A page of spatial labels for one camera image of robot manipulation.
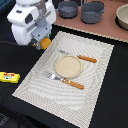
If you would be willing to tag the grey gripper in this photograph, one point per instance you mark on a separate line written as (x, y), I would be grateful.
(42, 31)

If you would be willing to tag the yellow butter box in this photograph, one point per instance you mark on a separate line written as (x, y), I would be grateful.
(9, 77)

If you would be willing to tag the golden bread loaf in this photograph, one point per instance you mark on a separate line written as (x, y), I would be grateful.
(45, 43)

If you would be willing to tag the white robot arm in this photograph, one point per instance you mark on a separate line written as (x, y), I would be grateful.
(32, 21)

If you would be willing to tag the pink serving board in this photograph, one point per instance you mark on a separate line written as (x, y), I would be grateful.
(106, 27)

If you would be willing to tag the round wooden plate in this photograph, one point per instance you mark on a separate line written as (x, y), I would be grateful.
(68, 66)

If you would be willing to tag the dark grey cooking pot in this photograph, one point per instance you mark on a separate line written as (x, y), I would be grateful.
(91, 12)

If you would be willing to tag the cream bowl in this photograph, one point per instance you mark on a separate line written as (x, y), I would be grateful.
(122, 15)

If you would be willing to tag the beige woven placemat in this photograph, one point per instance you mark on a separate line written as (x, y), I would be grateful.
(64, 101)

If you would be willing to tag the grey saucepan with handle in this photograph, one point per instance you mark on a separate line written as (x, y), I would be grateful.
(68, 9)

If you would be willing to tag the fork with wooden handle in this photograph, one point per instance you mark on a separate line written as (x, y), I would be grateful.
(66, 81)

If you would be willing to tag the knife with wooden handle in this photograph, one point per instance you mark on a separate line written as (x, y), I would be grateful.
(79, 56)

